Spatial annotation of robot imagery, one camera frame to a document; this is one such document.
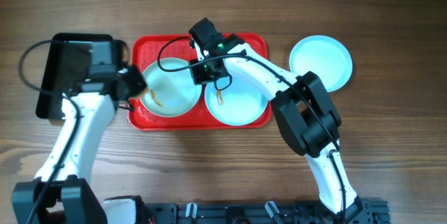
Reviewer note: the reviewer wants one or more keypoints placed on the red serving tray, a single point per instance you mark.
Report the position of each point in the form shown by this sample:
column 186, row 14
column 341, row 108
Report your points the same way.
column 145, row 52

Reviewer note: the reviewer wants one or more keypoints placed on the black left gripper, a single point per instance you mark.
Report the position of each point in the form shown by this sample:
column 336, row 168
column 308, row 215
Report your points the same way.
column 140, row 82

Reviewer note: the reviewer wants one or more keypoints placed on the white plate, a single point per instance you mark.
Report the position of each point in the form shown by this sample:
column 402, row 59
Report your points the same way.
column 238, row 105
column 324, row 56
column 169, row 94

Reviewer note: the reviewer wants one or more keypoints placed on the orange and green sponge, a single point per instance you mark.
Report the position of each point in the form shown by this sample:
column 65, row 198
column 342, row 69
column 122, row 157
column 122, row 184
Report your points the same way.
column 141, row 94

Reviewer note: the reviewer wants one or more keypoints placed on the white plate top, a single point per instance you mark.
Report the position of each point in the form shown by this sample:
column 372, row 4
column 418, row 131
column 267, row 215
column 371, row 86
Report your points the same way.
column 169, row 94

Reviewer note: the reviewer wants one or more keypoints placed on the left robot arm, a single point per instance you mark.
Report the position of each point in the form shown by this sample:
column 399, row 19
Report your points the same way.
column 60, row 191

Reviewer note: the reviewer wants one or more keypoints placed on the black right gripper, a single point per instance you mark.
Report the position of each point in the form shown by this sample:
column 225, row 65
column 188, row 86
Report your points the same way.
column 199, row 78

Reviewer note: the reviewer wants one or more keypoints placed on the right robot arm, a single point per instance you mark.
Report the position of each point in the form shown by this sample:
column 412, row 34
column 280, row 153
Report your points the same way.
column 305, row 114

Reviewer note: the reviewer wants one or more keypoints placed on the black water tray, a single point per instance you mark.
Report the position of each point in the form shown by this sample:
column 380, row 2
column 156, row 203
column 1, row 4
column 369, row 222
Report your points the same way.
column 67, row 60

